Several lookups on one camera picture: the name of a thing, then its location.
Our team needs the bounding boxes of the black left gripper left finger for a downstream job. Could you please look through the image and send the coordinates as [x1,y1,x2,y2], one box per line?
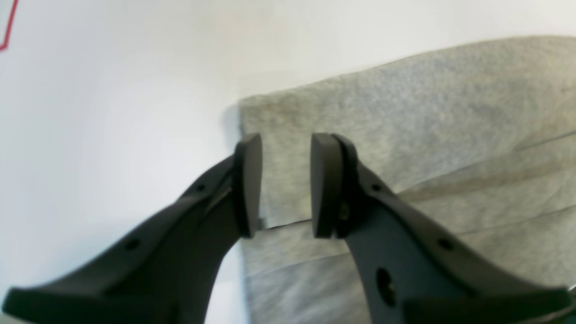
[2,134,263,324]

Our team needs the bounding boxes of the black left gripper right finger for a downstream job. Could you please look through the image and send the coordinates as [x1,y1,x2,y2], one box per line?
[310,133,574,324]

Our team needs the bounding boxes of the grey T-shirt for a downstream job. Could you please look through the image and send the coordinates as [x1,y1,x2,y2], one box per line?
[238,36,576,324]

